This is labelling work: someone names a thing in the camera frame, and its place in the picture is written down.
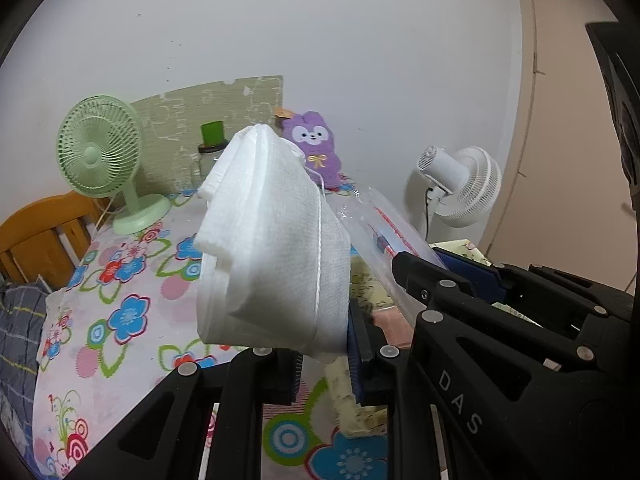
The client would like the clear zip bag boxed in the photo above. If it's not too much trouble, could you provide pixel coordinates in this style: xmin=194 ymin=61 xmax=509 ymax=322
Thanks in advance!
xmin=326 ymin=184 xmax=447 ymax=326

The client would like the white towel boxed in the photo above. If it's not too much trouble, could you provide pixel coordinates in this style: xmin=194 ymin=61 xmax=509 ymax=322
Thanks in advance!
xmin=193 ymin=125 xmax=350 ymax=361

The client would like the yellow cartoon storage box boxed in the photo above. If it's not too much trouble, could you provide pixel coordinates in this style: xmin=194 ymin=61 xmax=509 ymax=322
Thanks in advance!
xmin=326 ymin=240 xmax=518 ymax=440

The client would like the white floor fan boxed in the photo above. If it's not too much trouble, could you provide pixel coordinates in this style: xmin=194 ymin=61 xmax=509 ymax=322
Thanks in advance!
xmin=416 ymin=145 xmax=502 ymax=229

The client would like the beige door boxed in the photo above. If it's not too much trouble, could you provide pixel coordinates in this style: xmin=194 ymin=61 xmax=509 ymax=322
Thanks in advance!
xmin=480 ymin=0 xmax=637 ymax=292

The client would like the floral tablecloth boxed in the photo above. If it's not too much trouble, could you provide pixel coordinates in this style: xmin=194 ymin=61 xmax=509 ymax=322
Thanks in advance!
xmin=32 ymin=190 xmax=387 ymax=479

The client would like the purple plush bunny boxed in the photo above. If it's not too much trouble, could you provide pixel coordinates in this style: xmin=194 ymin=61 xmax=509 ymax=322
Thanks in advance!
xmin=280 ymin=110 xmax=342 ymax=190

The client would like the grey plaid pillow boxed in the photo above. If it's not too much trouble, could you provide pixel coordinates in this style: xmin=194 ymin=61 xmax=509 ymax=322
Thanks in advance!
xmin=1 ymin=282 xmax=49 ymax=422

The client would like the glass mason jar mug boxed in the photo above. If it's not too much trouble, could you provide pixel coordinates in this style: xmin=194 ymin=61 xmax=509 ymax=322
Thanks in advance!
xmin=191 ymin=140 xmax=229 ymax=188

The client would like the green cup on jar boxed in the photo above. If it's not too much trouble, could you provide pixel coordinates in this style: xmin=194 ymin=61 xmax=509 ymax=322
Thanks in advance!
xmin=201 ymin=120 xmax=226 ymax=148

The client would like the green desk fan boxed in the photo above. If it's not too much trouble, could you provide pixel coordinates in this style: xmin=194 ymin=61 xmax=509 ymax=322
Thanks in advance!
xmin=55 ymin=94 xmax=170 ymax=235

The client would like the green patterned wall board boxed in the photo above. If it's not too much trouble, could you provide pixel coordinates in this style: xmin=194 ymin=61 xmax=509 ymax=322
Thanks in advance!
xmin=131 ymin=75 xmax=283 ymax=195

